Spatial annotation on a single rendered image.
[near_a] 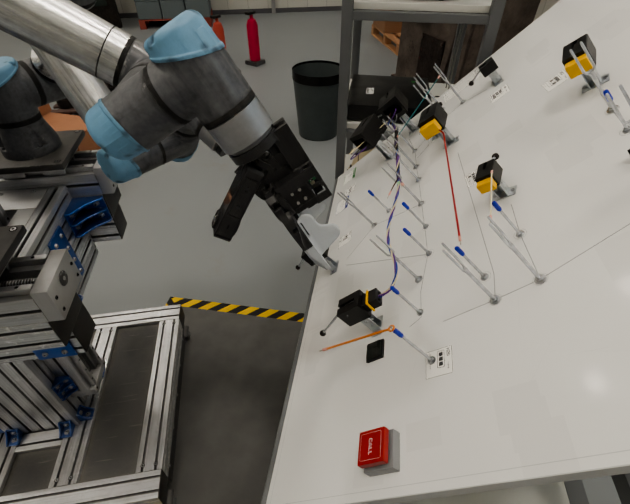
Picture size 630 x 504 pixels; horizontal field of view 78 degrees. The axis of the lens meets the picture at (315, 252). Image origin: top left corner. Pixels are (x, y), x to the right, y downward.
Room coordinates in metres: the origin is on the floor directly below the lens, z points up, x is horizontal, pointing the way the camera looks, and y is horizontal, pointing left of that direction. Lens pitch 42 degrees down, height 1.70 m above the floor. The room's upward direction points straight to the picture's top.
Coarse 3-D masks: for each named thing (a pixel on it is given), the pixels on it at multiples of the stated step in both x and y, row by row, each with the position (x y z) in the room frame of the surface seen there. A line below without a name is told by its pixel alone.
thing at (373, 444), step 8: (368, 432) 0.26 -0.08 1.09; (376, 432) 0.26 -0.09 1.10; (384, 432) 0.25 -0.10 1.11; (360, 440) 0.25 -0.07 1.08; (368, 440) 0.25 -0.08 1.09; (376, 440) 0.24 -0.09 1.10; (384, 440) 0.24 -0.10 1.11; (360, 448) 0.24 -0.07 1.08; (368, 448) 0.24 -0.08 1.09; (376, 448) 0.23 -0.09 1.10; (384, 448) 0.23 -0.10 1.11; (360, 456) 0.23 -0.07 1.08; (368, 456) 0.23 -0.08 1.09; (376, 456) 0.22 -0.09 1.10; (384, 456) 0.22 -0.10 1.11; (360, 464) 0.22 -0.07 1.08; (368, 464) 0.22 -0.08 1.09; (376, 464) 0.21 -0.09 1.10
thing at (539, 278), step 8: (488, 216) 0.43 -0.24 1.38; (496, 224) 0.43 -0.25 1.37; (496, 232) 0.41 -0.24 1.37; (504, 240) 0.41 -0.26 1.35; (512, 248) 0.41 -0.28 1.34; (520, 256) 0.41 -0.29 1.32; (528, 264) 0.41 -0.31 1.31; (536, 272) 0.41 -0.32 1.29; (536, 280) 0.40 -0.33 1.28; (544, 280) 0.40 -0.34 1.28
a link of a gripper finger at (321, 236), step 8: (304, 216) 0.44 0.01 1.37; (312, 216) 0.44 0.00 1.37; (304, 224) 0.44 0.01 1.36; (312, 224) 0.44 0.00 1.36; (320, 224) 0.44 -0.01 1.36; (328, 224) 0.44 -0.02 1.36; (304, 232) 0.43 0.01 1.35; (312, 232) 0.43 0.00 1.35; (320, 232) 0.43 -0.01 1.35; (328, 232) 0.43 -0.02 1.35; (336, 232) 0.43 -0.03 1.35; (312, 240) 0.43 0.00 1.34; (320, 240) 0.43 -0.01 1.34; (328, 240) 0.43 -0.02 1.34; (312, 248) 0.41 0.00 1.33; (320, 248) 0.42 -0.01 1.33; (312, 256) 0.41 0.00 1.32; (320, 256) 0.41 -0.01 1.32; (320, 264) 0.41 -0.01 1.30
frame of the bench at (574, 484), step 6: (576, 480) 0.29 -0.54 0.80; (570, 486) 0.28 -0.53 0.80; (576, 486) 0.28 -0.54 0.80; (582, 486) 0.28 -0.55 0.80; (570, 492) 0.27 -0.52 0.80; (576, 492) 0.27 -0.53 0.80; (582, 492) 0.27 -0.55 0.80; (570, 498) 0.26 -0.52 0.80; (576, 498) 0.26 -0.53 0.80; (582, 498) 0.26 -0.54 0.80
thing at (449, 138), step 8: (432, 104) 1.01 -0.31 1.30; (440, 104) 1.06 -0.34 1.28; (424, 112) 1.01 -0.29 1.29; (432, 112) 0.97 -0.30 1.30; (440, 112) 0.98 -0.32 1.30; (424, 120) 0.96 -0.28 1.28; (440, 120) 0.95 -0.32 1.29; (440, 136) 0.97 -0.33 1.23; (448, 136) 0.97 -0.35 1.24; (448, 144) 0.97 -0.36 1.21
